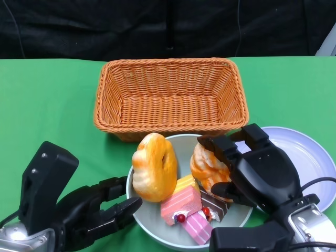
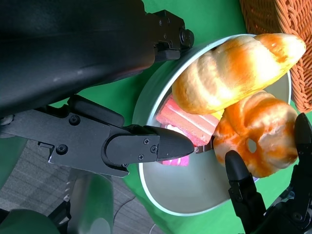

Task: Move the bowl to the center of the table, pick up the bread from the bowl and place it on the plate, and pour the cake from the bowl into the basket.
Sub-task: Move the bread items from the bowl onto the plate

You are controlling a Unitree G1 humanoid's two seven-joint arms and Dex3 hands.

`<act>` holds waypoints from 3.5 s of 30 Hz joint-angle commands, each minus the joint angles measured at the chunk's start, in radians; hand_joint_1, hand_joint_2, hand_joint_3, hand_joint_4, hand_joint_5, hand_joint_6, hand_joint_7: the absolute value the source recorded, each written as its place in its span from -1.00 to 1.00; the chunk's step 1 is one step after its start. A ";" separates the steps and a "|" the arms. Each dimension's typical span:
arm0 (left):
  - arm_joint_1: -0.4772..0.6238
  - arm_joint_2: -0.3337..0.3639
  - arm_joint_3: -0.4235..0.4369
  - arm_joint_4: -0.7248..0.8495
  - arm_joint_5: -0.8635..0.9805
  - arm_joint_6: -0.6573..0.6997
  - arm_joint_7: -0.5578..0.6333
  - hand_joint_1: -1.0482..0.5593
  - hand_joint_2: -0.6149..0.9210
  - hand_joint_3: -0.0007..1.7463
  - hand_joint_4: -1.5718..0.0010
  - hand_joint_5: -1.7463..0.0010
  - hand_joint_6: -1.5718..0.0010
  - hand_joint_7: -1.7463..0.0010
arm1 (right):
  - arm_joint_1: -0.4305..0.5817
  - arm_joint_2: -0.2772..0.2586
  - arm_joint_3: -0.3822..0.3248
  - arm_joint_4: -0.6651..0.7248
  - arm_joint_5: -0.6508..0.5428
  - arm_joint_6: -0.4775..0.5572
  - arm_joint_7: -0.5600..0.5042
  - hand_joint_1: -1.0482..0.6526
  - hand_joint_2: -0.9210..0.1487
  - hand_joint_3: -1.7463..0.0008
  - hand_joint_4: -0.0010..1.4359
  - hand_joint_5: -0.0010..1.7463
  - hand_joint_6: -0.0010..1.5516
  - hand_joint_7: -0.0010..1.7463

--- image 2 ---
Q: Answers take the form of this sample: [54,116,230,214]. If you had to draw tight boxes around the yellow layered cake slice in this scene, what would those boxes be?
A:
[209,109,225,120]

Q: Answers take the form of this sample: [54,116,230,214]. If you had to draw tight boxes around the chocolate brown layered cake slice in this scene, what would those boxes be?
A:
[194,138,215,155]

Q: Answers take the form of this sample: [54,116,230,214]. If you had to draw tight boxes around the magenta pink layered cake slice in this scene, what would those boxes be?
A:
[159,156,190,167]

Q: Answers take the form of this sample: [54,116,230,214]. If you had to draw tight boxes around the orange white striped ring bread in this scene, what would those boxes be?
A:
[172,33,307,115]

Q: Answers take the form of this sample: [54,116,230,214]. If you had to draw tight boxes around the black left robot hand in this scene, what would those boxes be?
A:
[0,0,312,234]

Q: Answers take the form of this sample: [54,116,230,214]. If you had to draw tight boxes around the green tablecloth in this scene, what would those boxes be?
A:
[0,0,312,234]

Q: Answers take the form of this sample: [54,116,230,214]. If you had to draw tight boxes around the salmon pink layered cake slice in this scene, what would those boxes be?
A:
[156,95,220,147]

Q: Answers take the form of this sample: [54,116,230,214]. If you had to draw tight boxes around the orange wicker basket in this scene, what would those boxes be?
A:
[240,0,312,113]

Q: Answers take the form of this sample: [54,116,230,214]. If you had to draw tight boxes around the plain orange ring bread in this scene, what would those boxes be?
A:
[213,90,299,178]

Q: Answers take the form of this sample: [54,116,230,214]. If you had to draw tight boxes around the pale green bowl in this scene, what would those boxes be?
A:
[131,33,293,216]

